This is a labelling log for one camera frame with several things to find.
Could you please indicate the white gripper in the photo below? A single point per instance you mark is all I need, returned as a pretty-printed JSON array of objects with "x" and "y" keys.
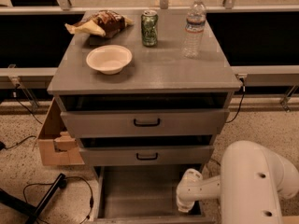
[{"x": 188, "y": 189}]

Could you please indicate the grey bottom drawer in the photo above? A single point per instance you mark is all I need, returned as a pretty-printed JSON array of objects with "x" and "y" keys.
[{"x": 143, "y": 195}]

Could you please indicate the grey drawer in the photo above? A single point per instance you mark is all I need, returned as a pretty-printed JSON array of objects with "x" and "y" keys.
[
  {"x": 122, "y": 156},
  {"x": 134, "y": 123},
  {"x": 143, "y": 195}
]

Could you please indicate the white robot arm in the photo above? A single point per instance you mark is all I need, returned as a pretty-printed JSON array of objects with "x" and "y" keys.
[{"x": 252, "y": 180}]

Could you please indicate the grey middle drawer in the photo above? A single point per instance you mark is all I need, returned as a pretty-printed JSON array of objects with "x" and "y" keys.
[{"x": 122, "y": 156}]

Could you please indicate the grey top drawer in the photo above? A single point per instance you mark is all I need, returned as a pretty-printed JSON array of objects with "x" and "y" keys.
[{"x": 134, "y": 123}]

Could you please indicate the grey drawer cabinet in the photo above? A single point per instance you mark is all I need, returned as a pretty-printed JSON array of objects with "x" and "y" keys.
[{"x": 158, "y": 78}]

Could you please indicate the cardboard box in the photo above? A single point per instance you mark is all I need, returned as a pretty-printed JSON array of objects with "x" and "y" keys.
[{"x": 56, "y": 146}]

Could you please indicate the white paper bowl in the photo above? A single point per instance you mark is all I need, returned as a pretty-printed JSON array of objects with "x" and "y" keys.
[{"x": 109, "y": 59}]

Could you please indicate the clear plastic water bottle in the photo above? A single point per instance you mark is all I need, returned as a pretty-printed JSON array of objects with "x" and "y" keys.
[{"x": 194, "y": 29}]

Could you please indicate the green soda can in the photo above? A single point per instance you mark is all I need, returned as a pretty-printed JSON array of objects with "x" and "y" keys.
[{"x": 149, "y": 20}]

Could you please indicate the brown yellow chip bag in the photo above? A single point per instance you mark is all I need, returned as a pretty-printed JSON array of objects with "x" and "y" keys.
[{"x": 104, "y": 23}]

